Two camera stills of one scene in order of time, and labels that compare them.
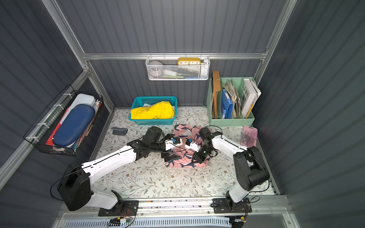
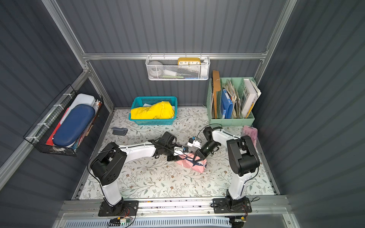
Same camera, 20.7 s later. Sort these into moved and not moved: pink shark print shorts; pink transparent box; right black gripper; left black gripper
Moved: pink shark print shorts
Not moved: pink transparent box; right black gripper; left black gripper
